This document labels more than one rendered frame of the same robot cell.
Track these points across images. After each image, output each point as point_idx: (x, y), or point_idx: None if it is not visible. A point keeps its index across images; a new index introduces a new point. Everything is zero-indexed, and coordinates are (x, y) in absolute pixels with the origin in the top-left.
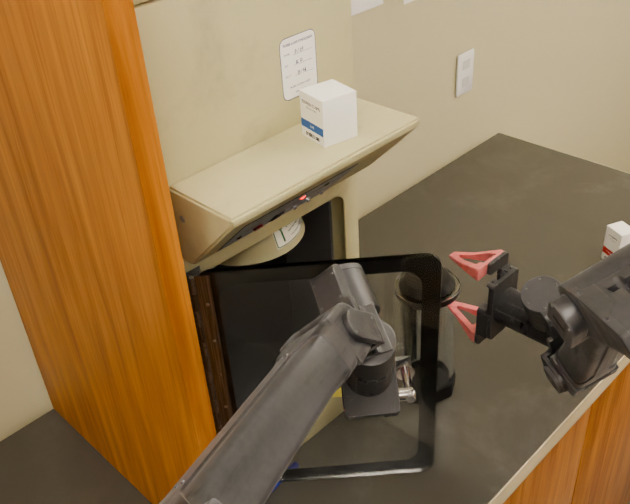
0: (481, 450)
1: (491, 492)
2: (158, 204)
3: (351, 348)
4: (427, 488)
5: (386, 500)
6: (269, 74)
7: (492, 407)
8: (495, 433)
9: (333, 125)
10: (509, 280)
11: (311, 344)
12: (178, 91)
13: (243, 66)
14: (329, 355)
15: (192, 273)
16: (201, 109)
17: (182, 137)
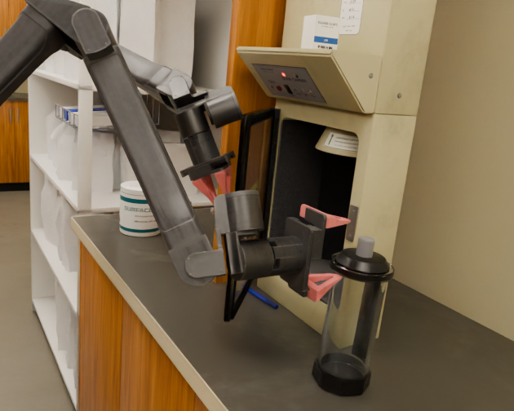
0: (248, 383)
1: (202, 373)
2: (232, 28)
3: (162, 81)
4: (225, 347)
5: (226, 330)
6: (334, 11)
7: (298, 408)
8: (263, 398)
9: (305, 35)
10: (300, 231)
11: (157, 64)
12: (295, 2)
13: (323, 0)
14: (153, 71)
15: (276, 110)
16: (301, 17)
17: (291, 28)
